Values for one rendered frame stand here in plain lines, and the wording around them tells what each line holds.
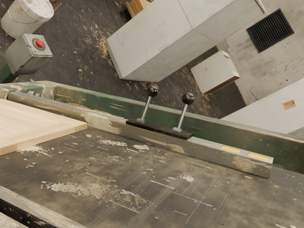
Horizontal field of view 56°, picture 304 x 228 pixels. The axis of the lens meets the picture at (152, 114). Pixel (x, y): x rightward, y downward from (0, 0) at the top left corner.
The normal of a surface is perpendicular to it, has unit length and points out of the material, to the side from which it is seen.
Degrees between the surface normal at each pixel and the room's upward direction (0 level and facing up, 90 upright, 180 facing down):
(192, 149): 90
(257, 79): 90
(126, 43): 90
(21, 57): 90
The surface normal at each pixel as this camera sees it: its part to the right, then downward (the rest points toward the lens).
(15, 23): -0.25, 0.62
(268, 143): -0.46, 0.16
